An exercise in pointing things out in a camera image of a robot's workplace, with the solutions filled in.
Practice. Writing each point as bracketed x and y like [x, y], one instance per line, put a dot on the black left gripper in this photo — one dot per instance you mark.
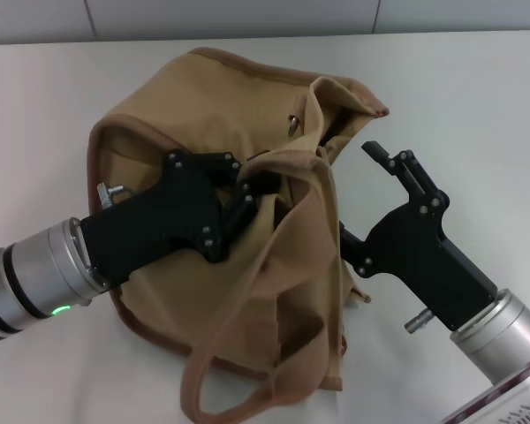
[172, 212]

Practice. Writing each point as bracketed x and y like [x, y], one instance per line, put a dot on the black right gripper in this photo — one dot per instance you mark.
[411, 243]

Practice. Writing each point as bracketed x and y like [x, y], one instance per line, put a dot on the khaki canvas food bag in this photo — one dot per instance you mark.
[194, 115]

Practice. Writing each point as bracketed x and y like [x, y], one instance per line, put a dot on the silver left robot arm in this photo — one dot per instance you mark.
[44, 269]

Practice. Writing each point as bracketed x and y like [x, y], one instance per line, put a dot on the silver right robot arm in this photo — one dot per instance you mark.
[503, 344]

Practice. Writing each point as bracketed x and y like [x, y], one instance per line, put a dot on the silver right wrist connector plug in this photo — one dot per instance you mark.
[417, 321]

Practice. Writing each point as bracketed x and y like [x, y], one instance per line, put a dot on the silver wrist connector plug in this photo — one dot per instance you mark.
[417, 321]
[108, 194]

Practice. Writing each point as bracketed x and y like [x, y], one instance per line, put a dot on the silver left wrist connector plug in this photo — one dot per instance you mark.
[108, 194]

